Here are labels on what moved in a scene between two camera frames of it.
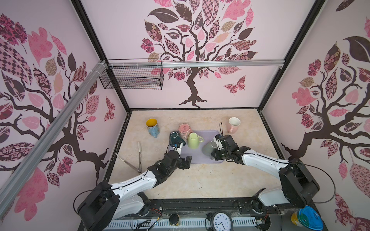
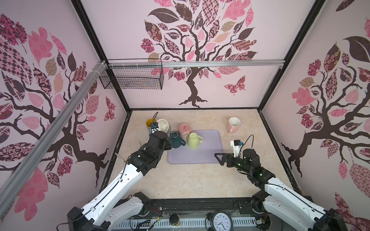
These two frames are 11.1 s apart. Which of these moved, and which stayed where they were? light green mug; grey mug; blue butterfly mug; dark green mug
Moved: grey mug
Stayed: dark green mug; blue butterfly mug; light green mug
